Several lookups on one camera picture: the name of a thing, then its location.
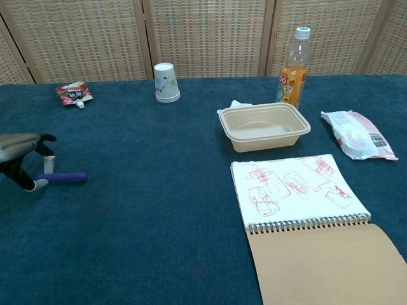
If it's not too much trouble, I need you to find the spiral sketchbook with red drawings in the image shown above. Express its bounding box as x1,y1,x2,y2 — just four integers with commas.
230,154,407,305

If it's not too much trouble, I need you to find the purple pen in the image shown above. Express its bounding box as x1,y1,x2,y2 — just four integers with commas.
38,172,88,185

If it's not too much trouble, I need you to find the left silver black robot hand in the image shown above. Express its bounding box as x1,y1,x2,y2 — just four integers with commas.
0,133,58,193

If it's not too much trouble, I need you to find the crumpled white tissue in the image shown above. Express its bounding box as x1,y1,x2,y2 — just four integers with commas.
230,99,255,110

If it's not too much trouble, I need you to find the beige rectangular food container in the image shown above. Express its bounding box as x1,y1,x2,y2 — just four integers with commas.
217,102,312,154

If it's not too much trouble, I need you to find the white paper cup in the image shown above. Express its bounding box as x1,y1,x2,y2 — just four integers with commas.
153,62,181,104

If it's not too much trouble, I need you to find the white pink snack package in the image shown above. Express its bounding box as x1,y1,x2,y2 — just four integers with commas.
320,110,399,162

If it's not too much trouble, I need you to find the woven bamboo folding screen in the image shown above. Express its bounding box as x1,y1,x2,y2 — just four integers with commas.
0,0,407,85

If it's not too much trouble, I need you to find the orange drink plastic bottle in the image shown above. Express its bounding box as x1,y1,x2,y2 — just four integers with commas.
275,26,312,110

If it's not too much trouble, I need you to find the red jelly drink pouch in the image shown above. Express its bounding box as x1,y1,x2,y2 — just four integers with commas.
55,81,93,109

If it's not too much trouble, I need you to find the dark blue felt table cover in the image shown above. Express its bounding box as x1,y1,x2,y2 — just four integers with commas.
0,74,407,305

